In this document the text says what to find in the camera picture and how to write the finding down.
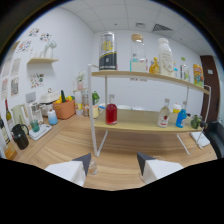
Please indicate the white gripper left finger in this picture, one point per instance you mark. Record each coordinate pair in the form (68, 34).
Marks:
(71, 170)

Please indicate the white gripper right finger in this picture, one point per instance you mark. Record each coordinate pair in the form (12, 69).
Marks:
(156, 168)

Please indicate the clear bottle with orange label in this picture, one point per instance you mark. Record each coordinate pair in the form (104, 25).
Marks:
(93, 167)

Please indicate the small blue liquid bottle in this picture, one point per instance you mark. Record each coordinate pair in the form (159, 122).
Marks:
(181, 119)

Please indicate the teal cup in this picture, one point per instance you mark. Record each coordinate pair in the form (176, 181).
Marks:
(35, 126)

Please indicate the white kitchen scale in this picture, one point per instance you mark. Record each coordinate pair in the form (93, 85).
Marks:
(40, 132)

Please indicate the white-framed wooden shelf rack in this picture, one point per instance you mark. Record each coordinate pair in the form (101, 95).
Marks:
(140, 121)

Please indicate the clear bottle red-white label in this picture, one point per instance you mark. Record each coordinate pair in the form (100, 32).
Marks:
(163, 118)

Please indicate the pale blue plastic bottle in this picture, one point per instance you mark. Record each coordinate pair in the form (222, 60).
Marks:
(52, 118)

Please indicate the jar of green limes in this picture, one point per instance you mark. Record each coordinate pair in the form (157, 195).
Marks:
(196, 122)

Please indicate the black kettle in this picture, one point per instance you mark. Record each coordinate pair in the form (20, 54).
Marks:
(20, 137)

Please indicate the orange basket with fruit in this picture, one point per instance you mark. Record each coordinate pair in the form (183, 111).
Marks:
(64, 109)

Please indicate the white bowl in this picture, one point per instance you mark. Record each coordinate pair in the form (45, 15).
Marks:
(138, 108)
(123, 107)

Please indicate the yellow container white lid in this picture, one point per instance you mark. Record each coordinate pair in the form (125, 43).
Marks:
(177, 108)

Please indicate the white coffee grinder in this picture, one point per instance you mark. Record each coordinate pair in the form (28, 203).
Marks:
(36, 112)

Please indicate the white countertop appliance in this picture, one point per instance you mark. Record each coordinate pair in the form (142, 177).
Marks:
(49, 98)

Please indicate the green potted plant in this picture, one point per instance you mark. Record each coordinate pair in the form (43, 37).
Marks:
(95, 97)

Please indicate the clear glass pitcher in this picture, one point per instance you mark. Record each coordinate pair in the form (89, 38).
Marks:
(19, 114)

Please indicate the dark wine bottle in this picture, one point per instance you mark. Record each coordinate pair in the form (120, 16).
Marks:
(8, 116)

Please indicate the brown wooden door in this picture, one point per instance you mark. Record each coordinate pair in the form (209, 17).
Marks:
(210, 90)

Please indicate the small orange-yellow bottle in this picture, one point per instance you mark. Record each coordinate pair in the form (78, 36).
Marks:
(154, 67)

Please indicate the yellow printed can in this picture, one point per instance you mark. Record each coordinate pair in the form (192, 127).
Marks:
(198, 76)

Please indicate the clear bottle green cap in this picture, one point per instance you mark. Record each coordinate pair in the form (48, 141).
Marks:
(184, 70)

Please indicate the large glass jar cork lid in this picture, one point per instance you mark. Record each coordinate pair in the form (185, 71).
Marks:
(138, 56)

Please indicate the black and yellow can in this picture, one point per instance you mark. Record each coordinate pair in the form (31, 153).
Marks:
(108, 53)

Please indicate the ceiling air vent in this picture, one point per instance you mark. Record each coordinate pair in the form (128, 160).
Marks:
(162, 28)

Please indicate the wooden wall shelf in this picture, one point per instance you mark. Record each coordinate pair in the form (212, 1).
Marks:
(42, 60)

